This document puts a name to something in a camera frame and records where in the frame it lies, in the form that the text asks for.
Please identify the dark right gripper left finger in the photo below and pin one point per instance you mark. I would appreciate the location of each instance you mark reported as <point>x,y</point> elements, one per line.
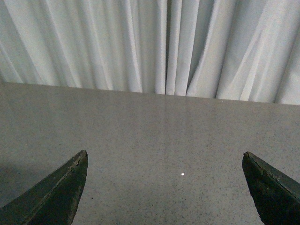
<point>52,201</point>

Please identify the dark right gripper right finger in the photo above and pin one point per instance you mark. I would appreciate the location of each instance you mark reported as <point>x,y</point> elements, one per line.
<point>276,196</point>

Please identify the white pleated curtain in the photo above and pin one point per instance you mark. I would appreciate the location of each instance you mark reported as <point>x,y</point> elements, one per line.
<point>246,50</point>

